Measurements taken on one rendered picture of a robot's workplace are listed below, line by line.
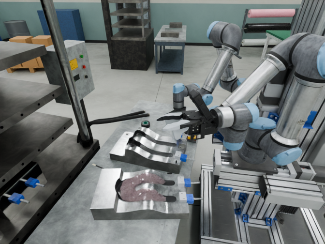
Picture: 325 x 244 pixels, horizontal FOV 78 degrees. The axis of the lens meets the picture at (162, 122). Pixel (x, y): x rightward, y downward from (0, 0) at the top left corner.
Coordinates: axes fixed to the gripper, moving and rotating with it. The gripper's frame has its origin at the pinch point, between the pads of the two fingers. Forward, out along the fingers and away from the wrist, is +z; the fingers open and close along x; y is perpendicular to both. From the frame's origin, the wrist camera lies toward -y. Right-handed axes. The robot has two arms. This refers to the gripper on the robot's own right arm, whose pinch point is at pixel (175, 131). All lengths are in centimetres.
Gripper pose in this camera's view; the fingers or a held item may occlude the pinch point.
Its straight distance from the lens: 145.3
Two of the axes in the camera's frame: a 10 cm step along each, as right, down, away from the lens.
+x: 2.8, -4.8, 8.3
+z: 0.4, 8.7, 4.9
